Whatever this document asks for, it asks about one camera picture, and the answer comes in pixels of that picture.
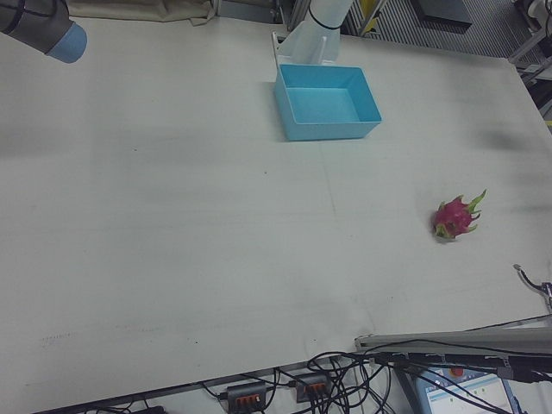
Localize aluminium frame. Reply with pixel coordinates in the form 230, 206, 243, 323
508, 28, 552, 83

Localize grey usb hub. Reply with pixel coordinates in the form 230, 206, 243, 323
217, 380, 268, 409
295, 373, 331, 402

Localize aluminium profile rail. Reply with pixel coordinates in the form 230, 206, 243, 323
354, 317, 552, 359

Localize beige cloth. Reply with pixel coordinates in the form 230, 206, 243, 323
68, 0, 216, 25

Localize metal claw tool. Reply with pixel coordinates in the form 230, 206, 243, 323
512, 264, 552, 310

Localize pink dragon fruit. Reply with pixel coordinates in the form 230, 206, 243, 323
432, 188, 488, 241

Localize white camera stand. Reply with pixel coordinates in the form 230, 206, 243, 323
270, 0, 355, 70

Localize black box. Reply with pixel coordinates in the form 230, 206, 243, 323
417, 0, 472, 32

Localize yellow black striped post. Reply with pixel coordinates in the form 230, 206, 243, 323
361, 0, 383, 36

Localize black cable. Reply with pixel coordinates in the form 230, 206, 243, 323
306, 351, 392, 414
366, 338, 552, 354

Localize robot teach pendant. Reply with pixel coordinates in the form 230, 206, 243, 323
412, 364, 552, 414

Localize light blue plastic box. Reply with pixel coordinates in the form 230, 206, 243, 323
273, 63, 384, 141

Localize black metal bar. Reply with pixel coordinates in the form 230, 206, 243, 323
373, 351, 552, 385

